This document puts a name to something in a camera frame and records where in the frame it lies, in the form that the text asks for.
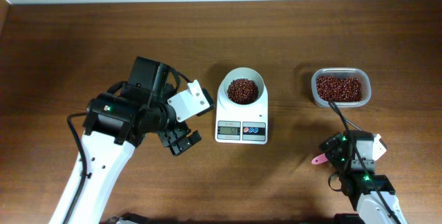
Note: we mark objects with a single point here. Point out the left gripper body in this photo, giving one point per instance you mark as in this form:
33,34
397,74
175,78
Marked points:
165,125

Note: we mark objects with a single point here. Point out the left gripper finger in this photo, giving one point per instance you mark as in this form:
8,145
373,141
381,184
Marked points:
185,143
209,101

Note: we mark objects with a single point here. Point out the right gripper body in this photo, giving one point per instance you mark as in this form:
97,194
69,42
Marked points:
335,150

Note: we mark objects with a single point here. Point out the pink measuring scoop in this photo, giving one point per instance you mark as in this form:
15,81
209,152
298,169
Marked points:
320,159

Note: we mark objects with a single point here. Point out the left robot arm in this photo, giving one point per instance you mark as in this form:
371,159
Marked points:
110,138

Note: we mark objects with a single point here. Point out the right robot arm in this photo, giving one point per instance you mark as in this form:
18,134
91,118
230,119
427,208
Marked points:
353,155

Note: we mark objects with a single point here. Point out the white digital kitchen scale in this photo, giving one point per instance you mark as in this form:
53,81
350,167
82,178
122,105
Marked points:
241,124

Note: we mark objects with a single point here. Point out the red beans in bowl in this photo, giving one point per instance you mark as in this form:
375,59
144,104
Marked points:
243,91

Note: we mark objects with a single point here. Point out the white round bowl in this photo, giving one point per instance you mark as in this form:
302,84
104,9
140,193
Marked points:
246,73

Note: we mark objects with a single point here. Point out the red beans in container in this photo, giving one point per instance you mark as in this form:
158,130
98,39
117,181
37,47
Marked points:
339,89

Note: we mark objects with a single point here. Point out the clear plastic bean container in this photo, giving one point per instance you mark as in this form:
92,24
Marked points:
343,73

